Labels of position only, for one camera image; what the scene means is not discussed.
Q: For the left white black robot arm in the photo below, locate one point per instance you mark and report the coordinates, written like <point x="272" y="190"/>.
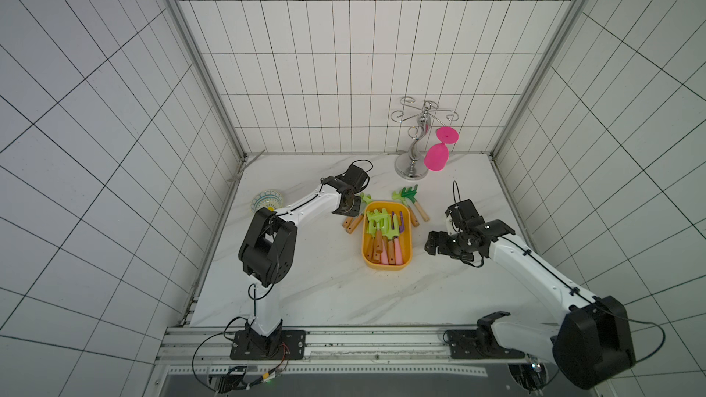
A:
<point x="267" y="255"/>

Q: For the light green fork wooden handle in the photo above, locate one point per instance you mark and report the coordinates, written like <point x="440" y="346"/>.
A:
<point x="368" y="244"/>

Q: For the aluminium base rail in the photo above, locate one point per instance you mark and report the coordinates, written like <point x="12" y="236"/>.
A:
<point x="207" y="352"/>

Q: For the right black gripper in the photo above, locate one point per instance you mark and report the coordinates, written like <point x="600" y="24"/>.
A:
<point x="447" y="243"/>

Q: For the pink plastic wine glass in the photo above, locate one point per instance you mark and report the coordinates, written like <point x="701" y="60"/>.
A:
<point x="438" y="155"/>

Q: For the patterned small bowl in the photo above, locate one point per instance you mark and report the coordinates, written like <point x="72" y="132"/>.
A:
<point x="270" y="199"/>

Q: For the light green leaf rake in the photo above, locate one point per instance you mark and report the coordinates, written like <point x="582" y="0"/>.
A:
<point x="351" y="224"/>
<point x="365" y="200"/>

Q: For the purple rake pink handle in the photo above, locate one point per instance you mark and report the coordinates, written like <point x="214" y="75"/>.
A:
<point x="399" y="227"/>
<point x="383" y="255"/>

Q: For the silver metal glass rack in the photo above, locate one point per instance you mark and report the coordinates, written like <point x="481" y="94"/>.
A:
<point x="410" y="164"/>

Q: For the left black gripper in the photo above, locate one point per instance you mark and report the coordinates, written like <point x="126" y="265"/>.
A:
<point x="355" y="212"/>

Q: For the dark green claw rake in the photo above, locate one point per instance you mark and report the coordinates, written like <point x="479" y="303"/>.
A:
<point x="410" y="193"/>

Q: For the yellow plastic storage box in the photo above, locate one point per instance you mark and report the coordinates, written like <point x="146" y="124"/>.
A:
<point x="387" y="207"/>

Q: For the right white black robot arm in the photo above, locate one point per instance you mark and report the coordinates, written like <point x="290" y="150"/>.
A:
<point x="589" y="339"/>

